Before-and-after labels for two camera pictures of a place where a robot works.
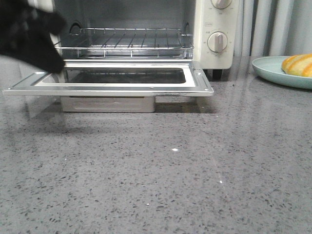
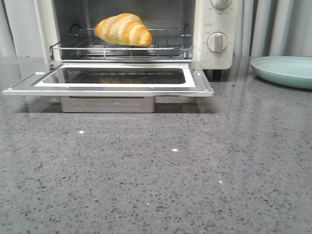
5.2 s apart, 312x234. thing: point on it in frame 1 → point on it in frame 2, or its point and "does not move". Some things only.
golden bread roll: x=298 y=65 → x=125 y=28
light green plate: x=269 y=68 does not move
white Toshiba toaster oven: x=199 y=31 does not move
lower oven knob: x=217 y=42 does not move
